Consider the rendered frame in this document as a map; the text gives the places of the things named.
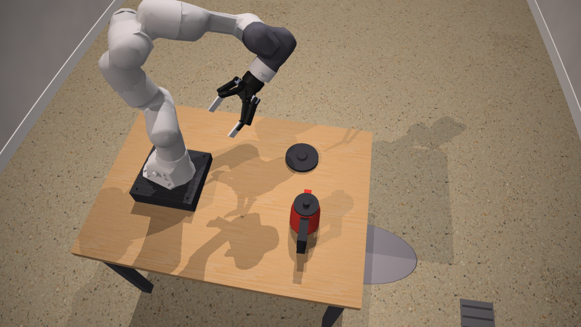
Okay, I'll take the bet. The red kettle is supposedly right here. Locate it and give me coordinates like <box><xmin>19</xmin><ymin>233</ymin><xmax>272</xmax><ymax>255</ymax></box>
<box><xmin>290</xmin><ymin>189</ymin><xmax>320</xmax><ymax>254</ymax></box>

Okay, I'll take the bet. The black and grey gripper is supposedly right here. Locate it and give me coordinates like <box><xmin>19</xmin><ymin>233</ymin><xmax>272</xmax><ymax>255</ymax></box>
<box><xmin>207</xmin><ymin>71</ymin><xmax>265</xmax><ymax>138</ymax></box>

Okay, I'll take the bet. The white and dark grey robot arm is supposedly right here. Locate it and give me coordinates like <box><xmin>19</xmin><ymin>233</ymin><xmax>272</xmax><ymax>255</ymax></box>
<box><xmin>98</xmin><ymin>0</ymin><xmax>297</xmax><ymax>190</ymax></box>

